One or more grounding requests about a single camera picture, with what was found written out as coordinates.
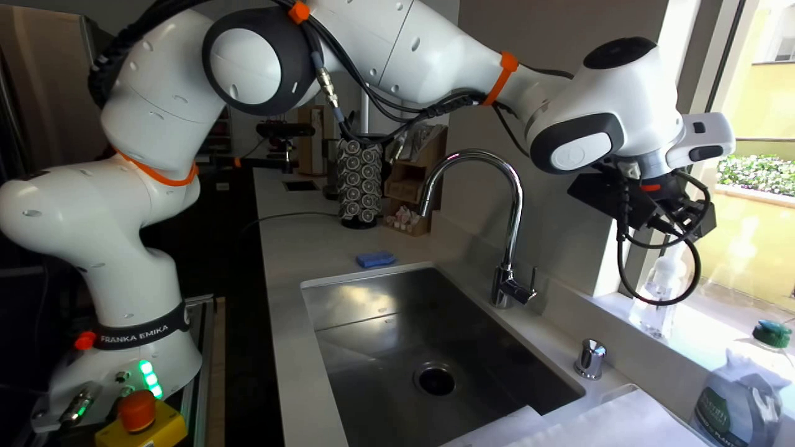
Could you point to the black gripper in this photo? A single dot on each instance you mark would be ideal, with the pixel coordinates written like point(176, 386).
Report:
point(636, 200)

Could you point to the clear plastic spray bottle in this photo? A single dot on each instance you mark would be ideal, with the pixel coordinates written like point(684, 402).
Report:
point(661, 318)

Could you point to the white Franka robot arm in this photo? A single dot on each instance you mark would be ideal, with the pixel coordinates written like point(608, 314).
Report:
point(397, 40)

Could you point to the white framed window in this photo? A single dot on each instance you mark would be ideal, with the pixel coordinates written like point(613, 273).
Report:
point(720, 49)

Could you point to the dish soap bottle green cap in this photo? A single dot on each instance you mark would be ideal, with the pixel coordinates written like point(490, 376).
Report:
point(746, 397)

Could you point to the chrome gooseneck faucet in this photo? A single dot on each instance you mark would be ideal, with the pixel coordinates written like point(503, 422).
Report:
point(518, 215)

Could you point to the small chrome counter button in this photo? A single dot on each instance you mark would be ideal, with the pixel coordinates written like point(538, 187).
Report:
point(591, 360)

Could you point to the wooden tea bag organizer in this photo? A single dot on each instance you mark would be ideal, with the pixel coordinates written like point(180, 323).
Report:
point(413, 181)

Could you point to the blue sponge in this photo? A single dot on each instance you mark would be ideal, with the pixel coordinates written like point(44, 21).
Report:
point(375, 258)

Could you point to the round sink drain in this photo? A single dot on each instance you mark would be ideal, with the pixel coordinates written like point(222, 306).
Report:
point(434, 377)

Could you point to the coffee pod carousel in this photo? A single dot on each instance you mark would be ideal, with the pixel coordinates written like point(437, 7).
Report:
point(360, 187)

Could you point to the stainless steel sink basin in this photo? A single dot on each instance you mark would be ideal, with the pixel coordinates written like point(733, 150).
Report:
point(389, 349)

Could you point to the flat black object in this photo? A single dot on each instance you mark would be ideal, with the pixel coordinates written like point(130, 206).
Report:
point(299, 184)

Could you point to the robot mounting table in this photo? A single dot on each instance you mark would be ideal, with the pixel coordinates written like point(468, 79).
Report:
point(213, 374)

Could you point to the yellow emergency stop button box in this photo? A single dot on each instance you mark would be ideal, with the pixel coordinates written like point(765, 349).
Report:
point(138, 410)

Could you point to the dark tall cabinet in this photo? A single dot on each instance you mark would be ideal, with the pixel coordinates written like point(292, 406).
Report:
point(39, 99)

